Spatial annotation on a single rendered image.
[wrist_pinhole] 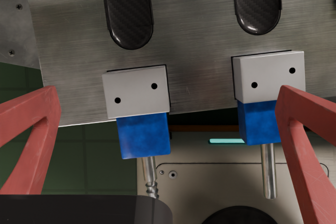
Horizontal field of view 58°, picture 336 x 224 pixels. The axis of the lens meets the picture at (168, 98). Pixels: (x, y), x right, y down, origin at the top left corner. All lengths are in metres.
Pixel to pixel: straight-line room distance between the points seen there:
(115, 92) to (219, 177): 0.71
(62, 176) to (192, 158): 0.58
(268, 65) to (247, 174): 0.71
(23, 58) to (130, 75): 0.15
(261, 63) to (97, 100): 0.14
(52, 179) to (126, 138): 1.05
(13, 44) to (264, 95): 0.25
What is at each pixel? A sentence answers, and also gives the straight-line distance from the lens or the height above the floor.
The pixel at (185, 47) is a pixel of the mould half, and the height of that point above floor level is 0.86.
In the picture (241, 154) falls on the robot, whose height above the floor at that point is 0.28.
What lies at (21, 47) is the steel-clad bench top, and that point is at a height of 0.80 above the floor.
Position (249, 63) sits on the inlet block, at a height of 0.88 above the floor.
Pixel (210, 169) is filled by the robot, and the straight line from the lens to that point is 0.91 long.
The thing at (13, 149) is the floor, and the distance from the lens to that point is 1.32.
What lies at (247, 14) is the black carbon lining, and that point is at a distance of 0.28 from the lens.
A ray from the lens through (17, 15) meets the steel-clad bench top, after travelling 0.35.
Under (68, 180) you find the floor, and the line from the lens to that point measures 1.28.
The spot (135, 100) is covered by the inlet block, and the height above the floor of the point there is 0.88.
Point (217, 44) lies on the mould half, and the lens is 0.27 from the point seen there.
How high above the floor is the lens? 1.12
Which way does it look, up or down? 81 degrees down
